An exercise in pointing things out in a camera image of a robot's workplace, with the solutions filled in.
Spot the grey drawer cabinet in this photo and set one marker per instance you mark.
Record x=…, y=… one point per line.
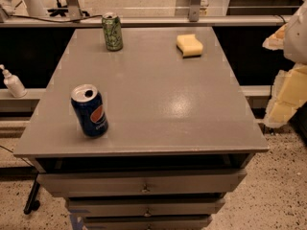
x=165, y=112

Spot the grey drawer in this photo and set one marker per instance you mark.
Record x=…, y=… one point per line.
x=145, y=207
x=152, y=223
x=141, y=183

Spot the middle grey drawer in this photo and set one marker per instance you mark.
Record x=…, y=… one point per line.
x=145, y=207

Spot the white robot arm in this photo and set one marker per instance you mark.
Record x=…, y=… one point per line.
x=295, y=40

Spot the yellow sponge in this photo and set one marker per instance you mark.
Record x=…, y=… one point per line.
x=189, y=45

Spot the bottom grey drawer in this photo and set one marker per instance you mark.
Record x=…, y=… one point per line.
x=152, y=223

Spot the green soda can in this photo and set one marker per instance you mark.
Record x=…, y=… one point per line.
x=112, y=31

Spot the top grey drawer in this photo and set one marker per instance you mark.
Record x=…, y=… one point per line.
x=141, y=183

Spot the blue pepsi can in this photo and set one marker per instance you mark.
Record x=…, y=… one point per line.
x=88, y=105

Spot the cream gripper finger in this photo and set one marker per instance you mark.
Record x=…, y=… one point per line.
x=275, y=41
x=289, y=94

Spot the white pump bottle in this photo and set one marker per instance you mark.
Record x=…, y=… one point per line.
x=13, y=83

